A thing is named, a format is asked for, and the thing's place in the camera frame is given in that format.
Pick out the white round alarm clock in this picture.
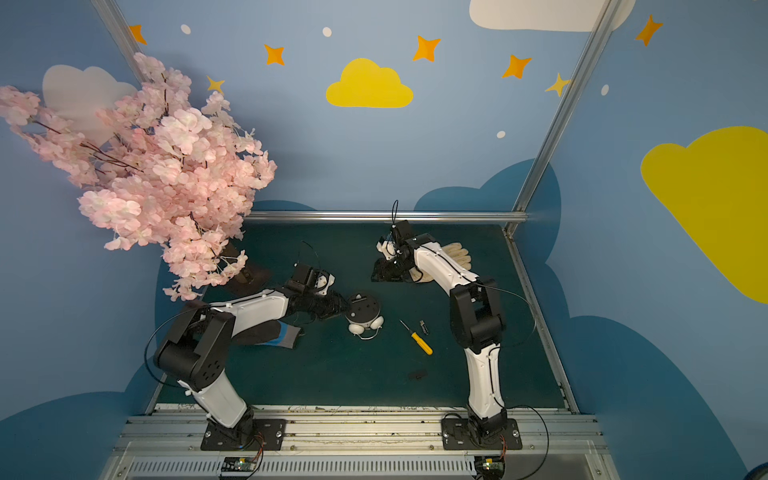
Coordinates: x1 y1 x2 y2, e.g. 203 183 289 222
345 293 384 341

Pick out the yellow handled screwdriver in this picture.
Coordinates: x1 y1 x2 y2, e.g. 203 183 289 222
400 320 433 356

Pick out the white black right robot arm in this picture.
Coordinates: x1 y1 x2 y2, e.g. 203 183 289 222
372 220 508 439

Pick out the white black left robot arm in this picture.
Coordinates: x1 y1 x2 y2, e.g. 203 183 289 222
153 286 348 450

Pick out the grey blue sock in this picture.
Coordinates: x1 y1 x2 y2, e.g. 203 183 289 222
233 320 302 349

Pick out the cream work glove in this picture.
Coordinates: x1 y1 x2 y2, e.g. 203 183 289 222
409 242 472 283

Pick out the left controller circuit board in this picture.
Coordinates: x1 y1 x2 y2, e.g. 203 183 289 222
218 456 257 479

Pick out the controller circuit board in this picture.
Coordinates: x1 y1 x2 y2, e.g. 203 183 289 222
473 456 506 480
218 456 257 479

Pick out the pink cherry blossom tree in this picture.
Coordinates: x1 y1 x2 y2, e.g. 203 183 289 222
1 53 277 300

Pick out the right controller circuit board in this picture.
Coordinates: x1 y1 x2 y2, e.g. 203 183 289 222
473 456 506 480

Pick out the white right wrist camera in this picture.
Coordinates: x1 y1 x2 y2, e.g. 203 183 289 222
376 238 397 260

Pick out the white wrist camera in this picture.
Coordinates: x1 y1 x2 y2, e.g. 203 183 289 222
313 270 335 296
376 238 397 260

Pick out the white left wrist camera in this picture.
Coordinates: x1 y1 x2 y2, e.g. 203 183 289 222
313 270 335 296

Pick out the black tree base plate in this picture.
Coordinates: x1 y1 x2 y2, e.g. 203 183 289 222
224 259 272 298

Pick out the aluminium back rail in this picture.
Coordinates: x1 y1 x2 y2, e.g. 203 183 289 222
245 211 528 224

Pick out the aluminium front mounting rail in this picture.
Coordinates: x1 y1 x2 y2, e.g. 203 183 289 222
102 404 618 479

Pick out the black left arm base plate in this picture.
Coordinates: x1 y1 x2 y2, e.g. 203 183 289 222
200 417 286 451

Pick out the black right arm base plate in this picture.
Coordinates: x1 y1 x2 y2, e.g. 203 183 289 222
440 415 523 450

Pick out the aluminium corner post right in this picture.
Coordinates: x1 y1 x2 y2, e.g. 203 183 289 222
505 0 625 236

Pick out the aluminium corner post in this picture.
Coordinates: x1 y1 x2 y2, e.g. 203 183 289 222
91 0 147 83
505 0 625 236

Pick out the aluminium corner post left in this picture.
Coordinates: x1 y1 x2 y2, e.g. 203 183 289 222
91 0 147 83

